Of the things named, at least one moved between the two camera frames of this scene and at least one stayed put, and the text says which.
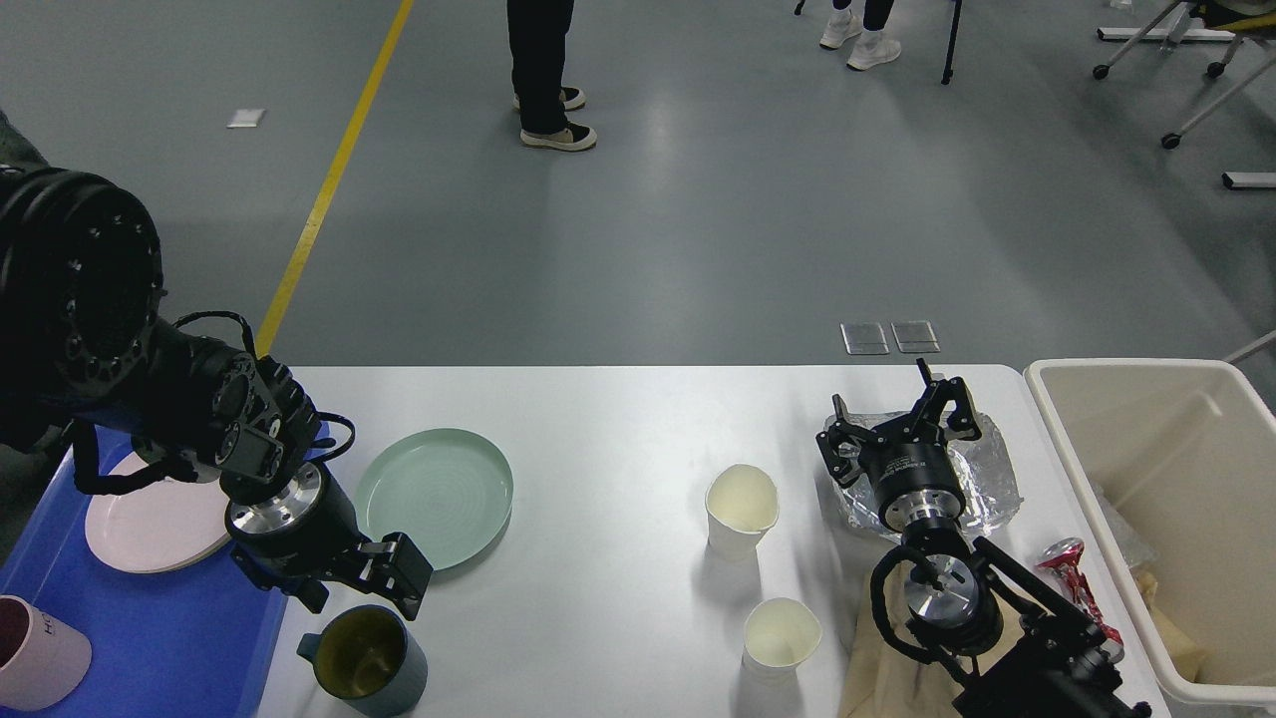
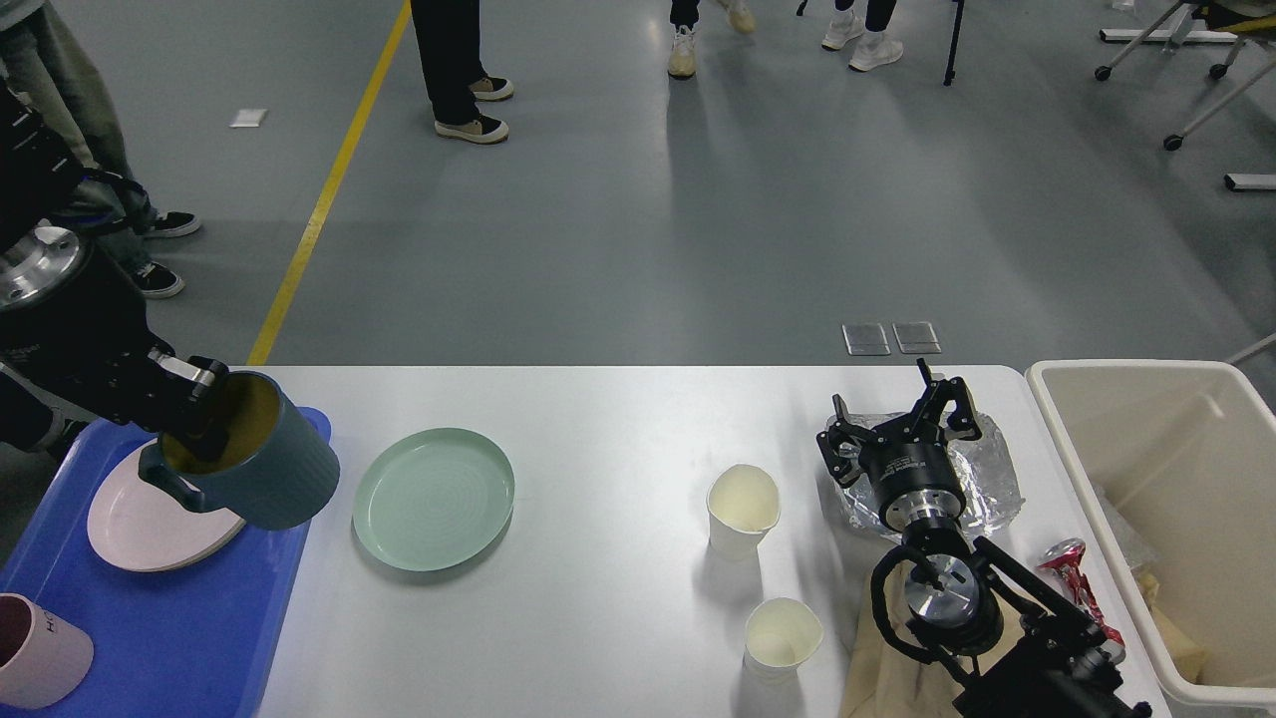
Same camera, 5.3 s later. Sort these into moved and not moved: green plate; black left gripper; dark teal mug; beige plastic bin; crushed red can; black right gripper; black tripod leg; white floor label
Moved: dark teal mug; black left gripper
Not moved: white floor label; black tripod leg; green plate; crushed red can; beige plastic bin; black right gripper
